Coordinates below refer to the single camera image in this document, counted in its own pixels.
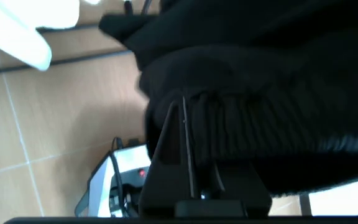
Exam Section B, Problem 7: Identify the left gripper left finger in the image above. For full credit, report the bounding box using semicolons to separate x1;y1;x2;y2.
138;95;199;218

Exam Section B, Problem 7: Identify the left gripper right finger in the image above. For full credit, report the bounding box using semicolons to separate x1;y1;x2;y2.
209;161;273;218

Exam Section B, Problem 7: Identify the black garment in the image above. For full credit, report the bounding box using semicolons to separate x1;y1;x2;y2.
98;0;358;197

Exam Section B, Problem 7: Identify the white printed t-shirt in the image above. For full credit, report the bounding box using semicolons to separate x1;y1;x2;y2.
0;0;81;72

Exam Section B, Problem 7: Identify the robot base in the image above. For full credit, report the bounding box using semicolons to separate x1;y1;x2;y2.
74;136;152;218

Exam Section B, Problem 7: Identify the black clothes rack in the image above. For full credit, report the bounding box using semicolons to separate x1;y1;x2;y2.
0;0;154;101

